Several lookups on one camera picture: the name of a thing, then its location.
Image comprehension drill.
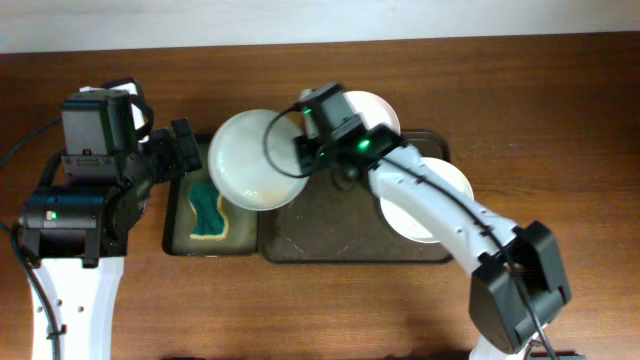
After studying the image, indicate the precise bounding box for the white pink plate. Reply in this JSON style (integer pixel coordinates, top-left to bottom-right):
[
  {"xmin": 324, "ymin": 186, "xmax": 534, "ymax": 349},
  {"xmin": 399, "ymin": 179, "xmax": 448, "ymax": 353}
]
[{"xmin": 344, "ymin": 91, "xmax": 401, "ymax": 134}]

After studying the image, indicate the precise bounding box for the light blue plate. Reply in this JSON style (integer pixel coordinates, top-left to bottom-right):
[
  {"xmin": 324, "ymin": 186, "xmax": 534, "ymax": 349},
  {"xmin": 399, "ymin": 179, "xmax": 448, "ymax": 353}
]
[{"xmin": 208, "ymin": 109, "xmax": 307, "ymax": 211}]

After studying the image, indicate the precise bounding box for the green yellow sponge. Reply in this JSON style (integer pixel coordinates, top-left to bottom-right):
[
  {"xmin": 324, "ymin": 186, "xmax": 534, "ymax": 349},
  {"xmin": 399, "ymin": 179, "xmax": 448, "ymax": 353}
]
[{"xmin": 189, "ymin": 182, "xmax": 229, "ymax": 241}]

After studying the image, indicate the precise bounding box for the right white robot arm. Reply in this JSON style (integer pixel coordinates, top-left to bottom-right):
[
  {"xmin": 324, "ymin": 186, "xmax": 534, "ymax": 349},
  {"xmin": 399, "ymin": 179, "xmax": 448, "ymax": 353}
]
[{"xmin": 187, "ymin": 111, "xmax": 571, "ymax": 359}]

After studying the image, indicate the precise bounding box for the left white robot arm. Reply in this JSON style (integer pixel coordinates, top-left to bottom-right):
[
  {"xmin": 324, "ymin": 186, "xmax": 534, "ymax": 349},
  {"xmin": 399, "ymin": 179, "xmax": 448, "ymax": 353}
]
[{"xmin": 17, "ymin": 120, "xmax": 202, "ymax": 359}]

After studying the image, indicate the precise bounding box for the brown serving tray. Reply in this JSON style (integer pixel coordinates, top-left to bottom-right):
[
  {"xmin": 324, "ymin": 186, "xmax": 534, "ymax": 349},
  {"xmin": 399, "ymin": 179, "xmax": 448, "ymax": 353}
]
[{"xmin": 258, "ymin": 129, "xmax": 460, "ymax": 265}]

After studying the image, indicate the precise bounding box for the white cream plate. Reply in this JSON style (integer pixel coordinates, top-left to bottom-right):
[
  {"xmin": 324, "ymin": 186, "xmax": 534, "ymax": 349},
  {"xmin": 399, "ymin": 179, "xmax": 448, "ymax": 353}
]
[{"xmin": 379, "ymin": 157, "xmax": 474, "ymax": 244}]

